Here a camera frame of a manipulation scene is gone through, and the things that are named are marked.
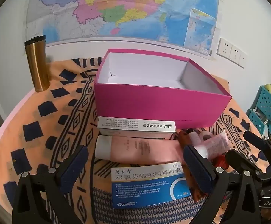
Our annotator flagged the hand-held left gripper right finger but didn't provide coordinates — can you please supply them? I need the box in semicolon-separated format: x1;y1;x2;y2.
183;145;263;224

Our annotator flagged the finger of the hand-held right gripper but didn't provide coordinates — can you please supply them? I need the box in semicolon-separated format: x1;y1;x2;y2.
243;130;271;171
225;149;263;181

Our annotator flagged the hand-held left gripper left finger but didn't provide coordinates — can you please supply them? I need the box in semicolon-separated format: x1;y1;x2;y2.
12;145;89;224

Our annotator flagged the small red object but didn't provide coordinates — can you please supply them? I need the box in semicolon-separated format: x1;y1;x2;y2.
214;155;227;168

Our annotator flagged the brown wooden stick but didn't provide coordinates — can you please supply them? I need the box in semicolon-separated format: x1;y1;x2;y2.
178;131;205;203

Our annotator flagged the small pink tube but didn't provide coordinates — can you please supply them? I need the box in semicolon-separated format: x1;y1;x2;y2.
193;131;229;162

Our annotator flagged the blue white medicine box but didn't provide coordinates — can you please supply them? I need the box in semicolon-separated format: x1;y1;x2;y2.
111;161;193;209

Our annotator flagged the large pink tube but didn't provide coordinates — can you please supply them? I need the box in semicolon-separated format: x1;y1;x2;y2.
95;134;187;166

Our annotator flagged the white teal medicine box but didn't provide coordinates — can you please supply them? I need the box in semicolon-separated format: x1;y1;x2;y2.
97;116;180;140

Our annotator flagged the pink cardboard box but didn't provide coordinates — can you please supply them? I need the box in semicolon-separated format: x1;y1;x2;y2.
94;49;233;129

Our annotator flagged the small pink bottle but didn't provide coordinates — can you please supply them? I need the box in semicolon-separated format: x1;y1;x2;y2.
187;128;202;146

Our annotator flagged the orange patterned cloth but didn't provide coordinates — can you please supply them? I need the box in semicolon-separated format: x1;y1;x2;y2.
0;57;267;224

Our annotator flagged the gold metal tumbler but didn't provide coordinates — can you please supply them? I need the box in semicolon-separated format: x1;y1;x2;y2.
24;35;50;92

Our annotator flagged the colourful wall map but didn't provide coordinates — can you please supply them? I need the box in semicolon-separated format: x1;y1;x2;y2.
25;0;221;59

